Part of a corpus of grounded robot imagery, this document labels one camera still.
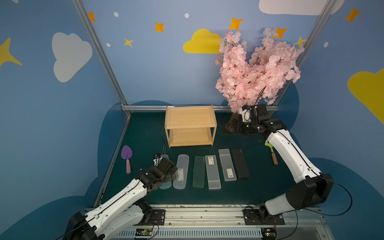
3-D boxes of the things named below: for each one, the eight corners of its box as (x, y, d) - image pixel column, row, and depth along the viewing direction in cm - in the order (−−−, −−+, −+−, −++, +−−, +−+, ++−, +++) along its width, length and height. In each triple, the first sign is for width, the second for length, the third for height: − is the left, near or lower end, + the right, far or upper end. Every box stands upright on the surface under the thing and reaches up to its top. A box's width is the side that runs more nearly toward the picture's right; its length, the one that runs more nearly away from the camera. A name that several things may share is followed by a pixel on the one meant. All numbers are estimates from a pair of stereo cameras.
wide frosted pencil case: (208, 189, 85) (209, 188, 83) (205, 157, 98) (205, 155, 96) (220, 189, 85) (221, 188, 83) (215, 156, 98) (216, 154, 96)
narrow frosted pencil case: (224, 181, 88) (225, 180, 87) (218, 150, 101) (218, 148, 100) (236, 180, 89) (237, 179, 87) (228, 149, 102) (229, 148, 100)
